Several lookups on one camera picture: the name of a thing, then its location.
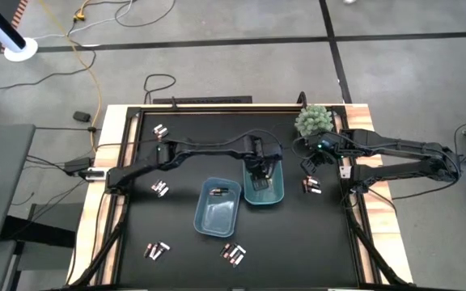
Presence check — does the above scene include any black looped floor cable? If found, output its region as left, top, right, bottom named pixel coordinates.
left=142, top=74, right=177, bottom=105

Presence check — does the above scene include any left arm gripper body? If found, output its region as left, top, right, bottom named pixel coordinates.
left=243, top=135, right=284, bottom=171

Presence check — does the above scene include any black bar on floor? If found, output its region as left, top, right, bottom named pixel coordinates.
left=153, top=95, right=253, bottom=105

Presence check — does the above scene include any grey floor cable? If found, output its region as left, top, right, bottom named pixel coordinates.
left=32, top=0, right=133, bottom=41

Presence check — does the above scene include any grey desk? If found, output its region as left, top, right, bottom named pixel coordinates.
left=0, top=123, right=36, bottom=248

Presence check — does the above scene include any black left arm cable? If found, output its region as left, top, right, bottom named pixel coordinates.
left=95, top=128, right=285, bottom=151

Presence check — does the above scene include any light stand with white base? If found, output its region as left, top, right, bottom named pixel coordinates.
left=0, top=0, right=40, bottom=63

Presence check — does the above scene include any black power brick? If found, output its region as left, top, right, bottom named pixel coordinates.
left=63, top=156, right=93, bottom=175

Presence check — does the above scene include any orange striped mat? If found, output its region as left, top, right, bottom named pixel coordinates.
left=0, top=0, right=30, bottom=53

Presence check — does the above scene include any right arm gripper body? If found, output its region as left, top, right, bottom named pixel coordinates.
left=306, top=129, right=351, bottom=162

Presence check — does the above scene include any green succulent in white pot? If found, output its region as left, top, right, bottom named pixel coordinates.
left=294, top=103, right=335, bottom=138

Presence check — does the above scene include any yellow floor cable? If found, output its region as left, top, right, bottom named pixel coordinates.
left=38, top=0, right=104, bottom=153

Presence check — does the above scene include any silver arm base device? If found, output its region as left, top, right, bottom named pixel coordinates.
left=78, top=168, right=107, bottom=182

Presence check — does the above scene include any teal plastic bin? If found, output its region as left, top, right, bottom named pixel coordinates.
left=242, top=150, right=286, bottom=206

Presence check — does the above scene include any blue plastic bin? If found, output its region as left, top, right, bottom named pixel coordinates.
left=193, top=176, right=243, bottom=238

